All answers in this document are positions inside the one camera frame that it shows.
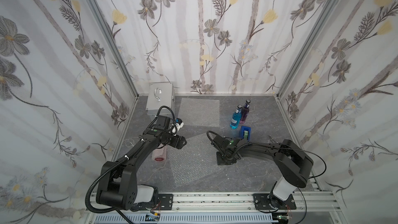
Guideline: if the purple glass bottle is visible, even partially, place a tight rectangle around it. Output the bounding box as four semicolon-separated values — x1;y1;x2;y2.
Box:
239;99;251;124

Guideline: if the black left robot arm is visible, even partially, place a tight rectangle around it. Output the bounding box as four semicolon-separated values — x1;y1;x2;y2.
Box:
85;116;187;214

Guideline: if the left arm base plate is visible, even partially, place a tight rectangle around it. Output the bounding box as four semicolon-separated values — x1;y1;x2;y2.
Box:
130;193;174;211

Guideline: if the aluminium frame rail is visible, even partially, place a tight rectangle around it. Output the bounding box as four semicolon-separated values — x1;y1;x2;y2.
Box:
85;192;341;214

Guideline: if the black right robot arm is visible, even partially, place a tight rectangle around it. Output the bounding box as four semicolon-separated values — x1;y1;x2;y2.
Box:
211;136;314;202

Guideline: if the bubble wrap sheet stack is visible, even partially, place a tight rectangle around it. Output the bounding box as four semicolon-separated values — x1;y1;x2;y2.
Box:
178;98;220;127

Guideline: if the black corrugated cable hose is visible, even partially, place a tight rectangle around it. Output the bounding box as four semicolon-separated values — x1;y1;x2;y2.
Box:
84;157;130;214

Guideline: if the blue tape dispenser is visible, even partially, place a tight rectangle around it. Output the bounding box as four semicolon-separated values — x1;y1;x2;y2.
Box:
239;126;251;141

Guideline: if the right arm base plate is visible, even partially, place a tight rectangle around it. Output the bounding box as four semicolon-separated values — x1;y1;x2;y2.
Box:
252;194;296;211

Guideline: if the white slotted cable duct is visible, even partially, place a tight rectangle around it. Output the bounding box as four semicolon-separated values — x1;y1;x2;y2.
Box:
93;213;279;224

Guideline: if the silver metal first-aid case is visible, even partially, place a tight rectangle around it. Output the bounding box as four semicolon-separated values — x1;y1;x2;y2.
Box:
146;82;175;120

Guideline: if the blue glass bottle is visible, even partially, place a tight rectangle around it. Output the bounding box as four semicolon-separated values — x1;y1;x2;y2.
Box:
230;105;242;129

